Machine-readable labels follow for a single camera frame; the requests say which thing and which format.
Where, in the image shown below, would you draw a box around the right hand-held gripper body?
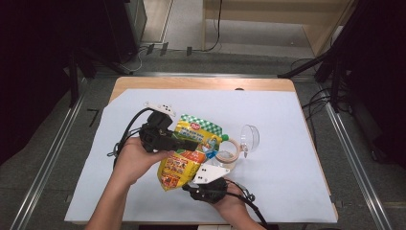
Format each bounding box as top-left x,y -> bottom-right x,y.
182,163 -> 231,205

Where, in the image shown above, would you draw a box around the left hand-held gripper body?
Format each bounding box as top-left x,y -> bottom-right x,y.
139,101 -> 180,154

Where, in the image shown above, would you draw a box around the yellow refill pouch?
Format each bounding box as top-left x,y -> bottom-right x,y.
156,113 -> 230,192

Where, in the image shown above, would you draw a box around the person's right hand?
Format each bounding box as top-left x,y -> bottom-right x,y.
210,180 -> 249,215

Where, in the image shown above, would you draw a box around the person's left hand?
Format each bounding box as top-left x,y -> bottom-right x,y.
112,136 -> 175,188

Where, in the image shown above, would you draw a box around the clear dome lid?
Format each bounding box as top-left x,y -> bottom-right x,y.
239,124 -> 260,158

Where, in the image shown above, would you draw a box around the white table sheet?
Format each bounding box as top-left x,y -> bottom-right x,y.
63,88 -> 339,224

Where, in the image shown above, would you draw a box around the black metal stand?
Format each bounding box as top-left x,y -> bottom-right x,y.
67,47 -> 97,107

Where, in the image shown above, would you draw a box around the dark grey cabinet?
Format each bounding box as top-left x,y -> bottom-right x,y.
101,0 -> 148,64

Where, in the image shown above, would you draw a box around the black curtain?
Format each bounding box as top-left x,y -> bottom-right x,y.
0,0 -> 76,166
346,0 -> 406,169

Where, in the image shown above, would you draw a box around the black tripod stand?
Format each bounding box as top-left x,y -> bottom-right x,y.
277,0 -> 363,80

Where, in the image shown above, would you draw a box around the light wooden shelf unit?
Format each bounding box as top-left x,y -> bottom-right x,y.
201,0 -> 356,58

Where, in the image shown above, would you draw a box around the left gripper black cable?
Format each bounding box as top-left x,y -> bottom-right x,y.
106,107 -> 155,169

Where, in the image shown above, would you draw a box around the white floor cable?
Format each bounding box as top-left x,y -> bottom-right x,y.
123,47 -> 144,73

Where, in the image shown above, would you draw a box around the aluminium floor rail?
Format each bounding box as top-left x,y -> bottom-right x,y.
319,81 -> 395,230
9,92 -> 86,230

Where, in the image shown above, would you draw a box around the hanging black cable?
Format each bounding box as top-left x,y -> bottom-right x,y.
204,0 -> 224,53

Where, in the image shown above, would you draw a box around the black floor cables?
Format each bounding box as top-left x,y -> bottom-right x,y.
301,86 -> 338,146

